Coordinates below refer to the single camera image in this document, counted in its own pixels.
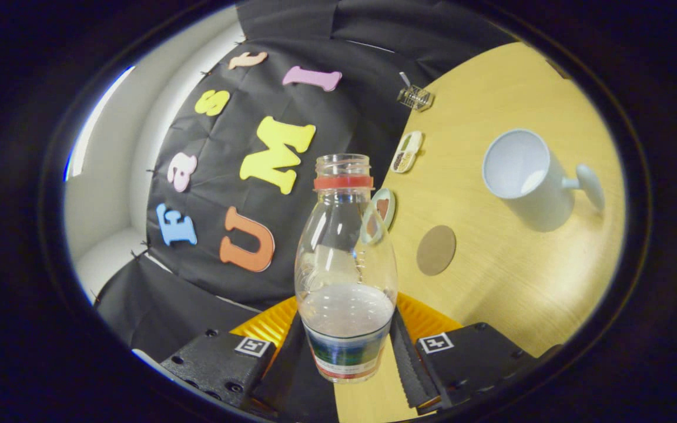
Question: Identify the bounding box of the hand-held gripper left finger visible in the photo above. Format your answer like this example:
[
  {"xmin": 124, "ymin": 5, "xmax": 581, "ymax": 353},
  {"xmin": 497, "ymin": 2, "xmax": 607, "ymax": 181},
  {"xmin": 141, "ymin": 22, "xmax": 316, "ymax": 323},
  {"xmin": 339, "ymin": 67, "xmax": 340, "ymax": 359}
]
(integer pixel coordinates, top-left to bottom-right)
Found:
[{"xmin": 160, "ymin": 296, "xmax": 339, "ymax": 422}]

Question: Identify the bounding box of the clear juice bottle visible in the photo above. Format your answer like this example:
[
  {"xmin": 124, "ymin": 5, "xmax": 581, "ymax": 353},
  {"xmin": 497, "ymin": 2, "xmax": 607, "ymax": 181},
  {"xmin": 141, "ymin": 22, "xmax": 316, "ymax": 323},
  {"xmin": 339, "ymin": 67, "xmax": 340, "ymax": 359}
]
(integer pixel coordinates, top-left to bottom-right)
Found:
[{"xmin": 294, "ymin": 154, "xmax": 399, "ymax": 384}]

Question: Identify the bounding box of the brown round coaster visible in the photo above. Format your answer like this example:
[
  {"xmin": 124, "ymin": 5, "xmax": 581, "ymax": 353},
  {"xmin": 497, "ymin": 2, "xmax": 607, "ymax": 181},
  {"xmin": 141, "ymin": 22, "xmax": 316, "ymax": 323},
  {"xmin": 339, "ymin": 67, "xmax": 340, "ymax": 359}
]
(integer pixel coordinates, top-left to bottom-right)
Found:
[{"xmin": 416, "ymin": 225, "xmax": 457, "ymax": 277}]

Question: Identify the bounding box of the light green plate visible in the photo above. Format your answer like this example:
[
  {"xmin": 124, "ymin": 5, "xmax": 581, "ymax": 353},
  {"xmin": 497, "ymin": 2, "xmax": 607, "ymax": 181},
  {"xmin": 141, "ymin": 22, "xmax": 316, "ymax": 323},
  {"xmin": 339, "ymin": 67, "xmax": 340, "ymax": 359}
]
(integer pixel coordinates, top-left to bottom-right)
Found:
[{"xmin": 360, "ymin": 188, "xmax": 396, "ymax": 246}]

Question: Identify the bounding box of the white divided dish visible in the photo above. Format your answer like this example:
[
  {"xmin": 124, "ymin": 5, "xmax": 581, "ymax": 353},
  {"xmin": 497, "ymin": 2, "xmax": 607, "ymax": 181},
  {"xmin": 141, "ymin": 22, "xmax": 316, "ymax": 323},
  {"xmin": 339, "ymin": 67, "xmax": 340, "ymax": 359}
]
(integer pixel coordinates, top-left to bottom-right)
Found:
[{"xmin": 390, "ymin": 130, "xmax": 424, "ymax": 174}]

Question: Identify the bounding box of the white cup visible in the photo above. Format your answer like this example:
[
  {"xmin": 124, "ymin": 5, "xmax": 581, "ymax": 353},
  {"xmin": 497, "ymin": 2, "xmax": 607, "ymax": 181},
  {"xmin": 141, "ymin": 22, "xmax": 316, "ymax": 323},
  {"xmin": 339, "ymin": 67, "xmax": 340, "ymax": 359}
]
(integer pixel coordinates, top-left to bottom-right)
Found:
[{"xmin": 482, "ymin": 129, "xmax": 605, "ymax": 233}]

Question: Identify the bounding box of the metal wire basket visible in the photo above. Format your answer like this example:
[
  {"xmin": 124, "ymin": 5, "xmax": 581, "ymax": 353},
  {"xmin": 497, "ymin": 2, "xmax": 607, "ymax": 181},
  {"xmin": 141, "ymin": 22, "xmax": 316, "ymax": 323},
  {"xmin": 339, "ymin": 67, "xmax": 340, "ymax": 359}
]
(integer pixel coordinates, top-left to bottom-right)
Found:
[{"xmin": 397, "ymin": 85, "xmax": 434, "ymax": 112}]

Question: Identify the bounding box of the long ceiling light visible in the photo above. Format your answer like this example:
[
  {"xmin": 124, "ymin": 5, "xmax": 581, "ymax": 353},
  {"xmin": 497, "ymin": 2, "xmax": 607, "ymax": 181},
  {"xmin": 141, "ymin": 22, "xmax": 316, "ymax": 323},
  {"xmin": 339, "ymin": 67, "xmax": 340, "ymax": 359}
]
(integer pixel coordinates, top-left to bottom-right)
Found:
[{"xmin": 65, "ymin": 65, "xmax": 136, "ymax": 181}]

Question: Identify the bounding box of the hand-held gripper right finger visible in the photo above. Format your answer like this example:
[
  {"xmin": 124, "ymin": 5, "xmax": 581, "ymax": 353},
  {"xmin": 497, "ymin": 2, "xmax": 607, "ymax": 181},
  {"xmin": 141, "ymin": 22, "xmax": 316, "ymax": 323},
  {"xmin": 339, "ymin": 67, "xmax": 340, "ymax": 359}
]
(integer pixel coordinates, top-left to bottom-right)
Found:
[{"xmin": 390, "ymin": 292, "xmax": 542, "ymax": 415}]

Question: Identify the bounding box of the wooden table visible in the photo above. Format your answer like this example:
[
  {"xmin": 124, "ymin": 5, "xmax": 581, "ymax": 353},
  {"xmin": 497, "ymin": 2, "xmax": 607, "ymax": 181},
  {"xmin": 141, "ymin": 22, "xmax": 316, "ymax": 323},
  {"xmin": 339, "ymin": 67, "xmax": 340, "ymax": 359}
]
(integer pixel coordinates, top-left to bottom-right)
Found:
[{"xmin": 334, "ymin": 41, "xmax": 627, "ymax": 422}]

